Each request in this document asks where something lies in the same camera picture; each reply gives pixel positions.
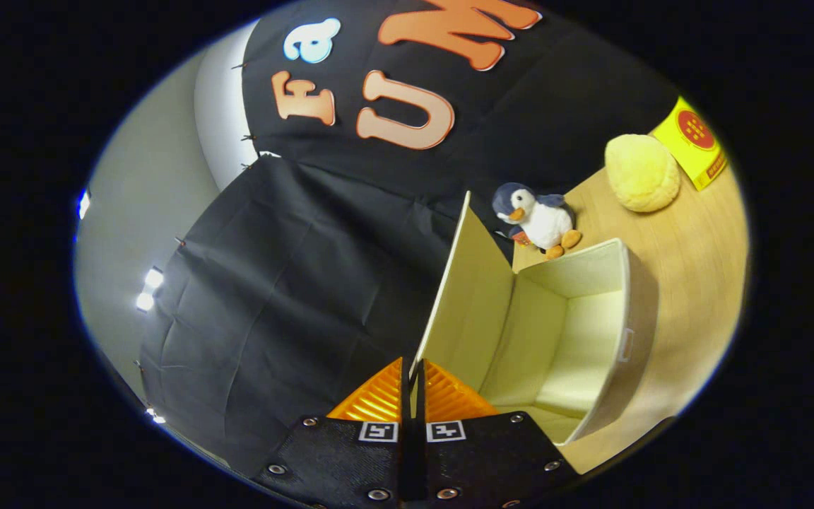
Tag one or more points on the brown fabric storage box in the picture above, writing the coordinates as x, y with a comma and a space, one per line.
569, 339

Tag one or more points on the black backdrop cloth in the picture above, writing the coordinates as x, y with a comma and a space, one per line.
294, 283

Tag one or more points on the penguin plush toy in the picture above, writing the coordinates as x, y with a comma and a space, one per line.
545, 220

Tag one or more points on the ceiling light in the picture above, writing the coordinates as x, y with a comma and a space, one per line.
84, 203
149, 290

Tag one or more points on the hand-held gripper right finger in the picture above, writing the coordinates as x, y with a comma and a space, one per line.
485, 459

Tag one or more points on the yellow round plush bun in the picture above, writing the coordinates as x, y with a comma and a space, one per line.
640, 173

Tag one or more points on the yellow book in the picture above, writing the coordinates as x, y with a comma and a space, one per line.
693, 138

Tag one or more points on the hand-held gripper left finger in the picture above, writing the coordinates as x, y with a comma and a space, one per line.
343, 459

